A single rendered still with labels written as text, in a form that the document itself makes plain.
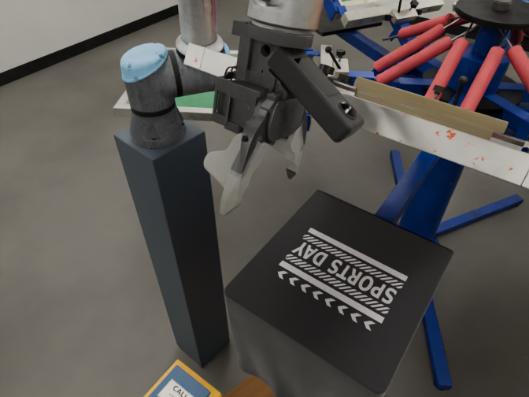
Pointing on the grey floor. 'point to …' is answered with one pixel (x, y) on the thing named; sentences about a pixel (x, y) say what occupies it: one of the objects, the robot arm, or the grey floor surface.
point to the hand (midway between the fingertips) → (264, 198)
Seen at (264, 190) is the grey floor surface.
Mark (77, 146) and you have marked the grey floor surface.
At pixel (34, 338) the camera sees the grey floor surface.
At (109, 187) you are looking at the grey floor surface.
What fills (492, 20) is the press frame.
